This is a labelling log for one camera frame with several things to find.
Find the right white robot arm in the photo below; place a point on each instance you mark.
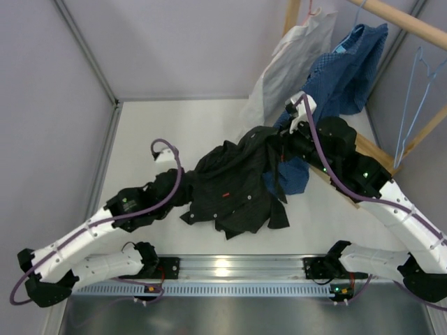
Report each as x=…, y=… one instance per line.
x=330, y=146

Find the grey slotted cable duct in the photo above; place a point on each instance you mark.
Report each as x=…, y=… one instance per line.
x=117, y=289

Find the wooden clothes rack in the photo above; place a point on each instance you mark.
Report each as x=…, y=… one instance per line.
x=403, y=148

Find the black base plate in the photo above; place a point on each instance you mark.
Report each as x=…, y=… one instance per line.
x=168, y=268
x=316, y=269

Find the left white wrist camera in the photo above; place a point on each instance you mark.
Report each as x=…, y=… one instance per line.
x=166, y=156

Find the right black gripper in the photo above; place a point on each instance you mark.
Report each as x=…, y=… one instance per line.
x=287, y=139

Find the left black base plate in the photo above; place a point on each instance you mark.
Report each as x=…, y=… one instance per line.
x=168, y=268

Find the blue checked shirt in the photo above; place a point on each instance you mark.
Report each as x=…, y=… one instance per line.
x=339, y=84

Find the pink wire hanger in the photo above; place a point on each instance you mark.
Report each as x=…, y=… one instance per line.
x=311, y=11

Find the black pinstripe shirt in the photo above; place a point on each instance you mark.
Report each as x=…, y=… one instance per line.
x=227, y=186

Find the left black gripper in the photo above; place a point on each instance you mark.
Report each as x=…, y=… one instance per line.
x=187, y=197

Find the aluminium mounting rail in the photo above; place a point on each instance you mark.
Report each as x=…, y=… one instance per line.
x=241, y=267

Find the white shirt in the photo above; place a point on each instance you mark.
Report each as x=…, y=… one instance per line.
x=288, y=69

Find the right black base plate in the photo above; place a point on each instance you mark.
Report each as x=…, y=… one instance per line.
x=316, y=269

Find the blue hanger holding blue shirt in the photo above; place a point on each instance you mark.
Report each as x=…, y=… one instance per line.
x=352, y=28

